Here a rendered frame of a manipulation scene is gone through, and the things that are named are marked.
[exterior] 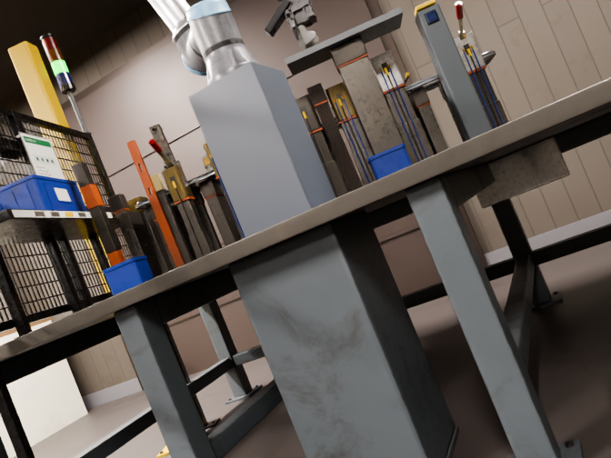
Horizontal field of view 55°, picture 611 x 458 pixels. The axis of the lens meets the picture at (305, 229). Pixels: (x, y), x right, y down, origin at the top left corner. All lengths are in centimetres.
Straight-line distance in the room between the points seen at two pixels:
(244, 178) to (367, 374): 57
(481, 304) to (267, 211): 56
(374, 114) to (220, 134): 50
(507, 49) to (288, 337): 299
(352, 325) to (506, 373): 35
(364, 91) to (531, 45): 240
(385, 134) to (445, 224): 60
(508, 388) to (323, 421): 46
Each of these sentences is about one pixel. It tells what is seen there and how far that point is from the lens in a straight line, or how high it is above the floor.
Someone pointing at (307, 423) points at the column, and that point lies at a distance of 152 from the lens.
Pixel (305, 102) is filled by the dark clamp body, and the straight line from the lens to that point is 194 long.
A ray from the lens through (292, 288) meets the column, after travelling 142.
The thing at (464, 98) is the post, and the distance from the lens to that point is 182.
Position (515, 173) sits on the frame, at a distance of 240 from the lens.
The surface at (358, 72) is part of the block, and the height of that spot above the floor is 105.
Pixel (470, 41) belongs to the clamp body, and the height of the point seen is 103.
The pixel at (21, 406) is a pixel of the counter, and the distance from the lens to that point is 529.
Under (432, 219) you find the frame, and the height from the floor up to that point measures 58.
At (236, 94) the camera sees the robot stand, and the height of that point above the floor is 104.
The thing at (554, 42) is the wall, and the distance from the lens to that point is 409.
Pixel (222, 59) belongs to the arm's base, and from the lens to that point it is 158.
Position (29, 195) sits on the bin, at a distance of 202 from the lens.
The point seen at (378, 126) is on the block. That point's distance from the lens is 178.
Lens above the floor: 63
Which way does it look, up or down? 2 degrees up
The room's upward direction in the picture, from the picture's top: 22 degrees counter-clockwise
